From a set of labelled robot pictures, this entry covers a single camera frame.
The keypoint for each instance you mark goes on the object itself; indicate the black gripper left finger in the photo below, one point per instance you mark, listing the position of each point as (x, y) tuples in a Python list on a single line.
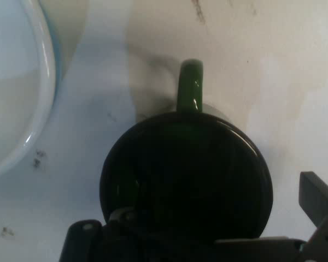
[(87, 243)]

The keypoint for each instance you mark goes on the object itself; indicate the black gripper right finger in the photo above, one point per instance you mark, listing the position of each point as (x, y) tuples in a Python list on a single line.
[(315, 193)]

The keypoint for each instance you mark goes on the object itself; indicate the dark green ceramic mug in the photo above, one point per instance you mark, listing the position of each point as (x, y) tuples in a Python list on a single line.
[(186, 169)]

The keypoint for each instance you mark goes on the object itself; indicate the white ceramic bowl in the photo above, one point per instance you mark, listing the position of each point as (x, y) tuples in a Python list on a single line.
[(11, 82)]

